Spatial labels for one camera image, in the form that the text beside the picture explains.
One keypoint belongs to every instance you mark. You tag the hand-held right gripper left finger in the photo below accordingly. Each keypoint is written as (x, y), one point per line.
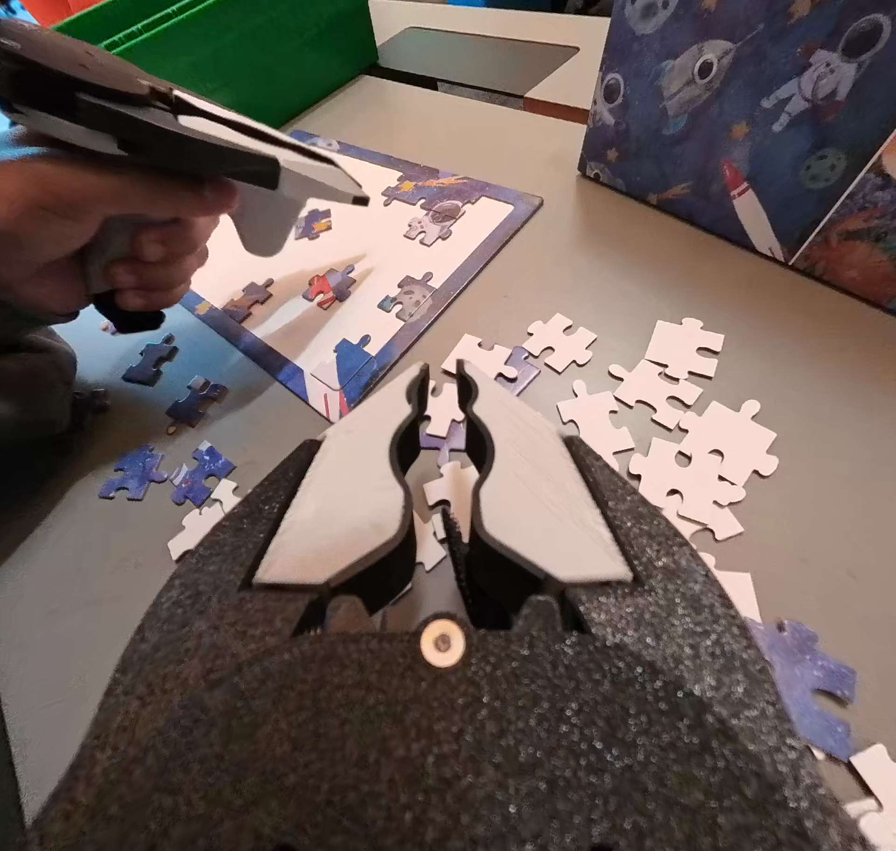
(336, 515)

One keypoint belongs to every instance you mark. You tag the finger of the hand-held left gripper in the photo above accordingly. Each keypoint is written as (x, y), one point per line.
(273, 224)
(294, 172)

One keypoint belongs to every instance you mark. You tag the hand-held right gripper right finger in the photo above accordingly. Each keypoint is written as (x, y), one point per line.
(546, 508)

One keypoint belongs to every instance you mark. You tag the blue space puzzle tray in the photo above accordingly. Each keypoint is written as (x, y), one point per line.
(392, 256)

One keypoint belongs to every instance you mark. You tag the small grey robot puzzle piece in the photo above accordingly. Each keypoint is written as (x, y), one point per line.
(420, 229)

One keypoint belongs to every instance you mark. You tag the pile of puzzle pieces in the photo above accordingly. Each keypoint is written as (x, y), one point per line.
(700, 473)

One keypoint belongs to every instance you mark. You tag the astronaut helmet puzzle piece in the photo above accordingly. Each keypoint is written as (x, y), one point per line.
(448, 212)

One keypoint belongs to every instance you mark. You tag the dark blue puzzle piece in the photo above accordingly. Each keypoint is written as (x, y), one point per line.
(150, 361)
(196, 401)

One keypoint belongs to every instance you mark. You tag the person's left forearm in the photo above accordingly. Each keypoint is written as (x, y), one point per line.
(35, 375)

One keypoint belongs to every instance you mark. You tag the black desk panel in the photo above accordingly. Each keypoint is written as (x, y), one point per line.
(476, 60)

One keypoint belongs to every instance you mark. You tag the person's left hand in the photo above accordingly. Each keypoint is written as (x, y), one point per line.
(56, 235)

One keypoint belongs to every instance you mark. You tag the blue orange star puzzle piece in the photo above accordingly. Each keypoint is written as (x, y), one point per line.
(248, 299)

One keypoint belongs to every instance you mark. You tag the orange comet puzzle piece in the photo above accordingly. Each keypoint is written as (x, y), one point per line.
(420, 191)

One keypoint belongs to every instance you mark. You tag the green plastic bin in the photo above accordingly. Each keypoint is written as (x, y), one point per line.
(245, 46)

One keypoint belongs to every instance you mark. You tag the alien face puzzle piece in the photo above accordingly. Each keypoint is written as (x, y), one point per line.
(409, 298)

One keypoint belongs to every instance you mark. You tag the illustrated puzzle box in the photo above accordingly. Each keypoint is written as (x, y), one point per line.
(735, 130)

